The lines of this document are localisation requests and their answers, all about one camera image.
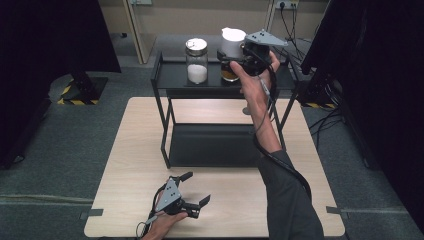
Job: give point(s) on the glass jar with metal lid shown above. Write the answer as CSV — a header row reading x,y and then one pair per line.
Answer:
x,y
197,63

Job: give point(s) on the amber jar with white lid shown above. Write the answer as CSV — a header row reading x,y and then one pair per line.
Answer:
x,y
232,41

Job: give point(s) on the black metal shelf rack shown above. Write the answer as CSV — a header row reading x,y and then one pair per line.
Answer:
x,y
206,145

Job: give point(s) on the person's left hand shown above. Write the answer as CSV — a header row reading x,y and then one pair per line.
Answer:
x,y
165,225

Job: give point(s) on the white wall socket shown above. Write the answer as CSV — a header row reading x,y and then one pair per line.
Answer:
x,y
286,4

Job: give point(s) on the beige cabinet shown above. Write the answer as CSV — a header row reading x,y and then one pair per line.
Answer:
x,y
166,20

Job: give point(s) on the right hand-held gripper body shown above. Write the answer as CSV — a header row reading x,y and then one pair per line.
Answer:
x,y
261,39

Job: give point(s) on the grey tape strip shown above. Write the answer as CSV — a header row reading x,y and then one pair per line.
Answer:
x,y
91,213
334,210

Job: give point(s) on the dark curtain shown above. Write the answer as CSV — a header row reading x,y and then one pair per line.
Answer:
x,y
46,66
383,83

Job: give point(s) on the grey round table grommet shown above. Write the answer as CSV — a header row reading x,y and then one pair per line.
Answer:
x,y
246,111

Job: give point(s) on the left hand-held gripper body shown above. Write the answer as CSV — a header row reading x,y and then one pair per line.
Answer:
x,y
170,196

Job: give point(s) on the person's right hand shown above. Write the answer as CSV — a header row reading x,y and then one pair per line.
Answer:
x,y
255,88

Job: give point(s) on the black stand base striped tape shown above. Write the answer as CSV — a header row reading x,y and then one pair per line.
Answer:
x,y
83,90
316,96

